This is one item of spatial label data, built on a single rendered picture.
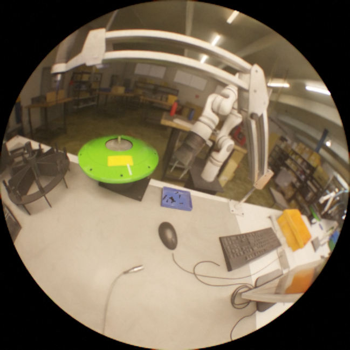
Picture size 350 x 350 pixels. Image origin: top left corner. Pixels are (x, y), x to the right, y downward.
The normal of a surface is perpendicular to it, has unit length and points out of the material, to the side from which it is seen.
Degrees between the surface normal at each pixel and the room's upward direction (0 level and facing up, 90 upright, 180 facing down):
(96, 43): 90
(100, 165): 23
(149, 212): 0
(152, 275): 0
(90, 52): 90
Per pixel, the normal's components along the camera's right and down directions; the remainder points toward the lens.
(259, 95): 0.14, 0.64
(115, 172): 0.40, -0.43
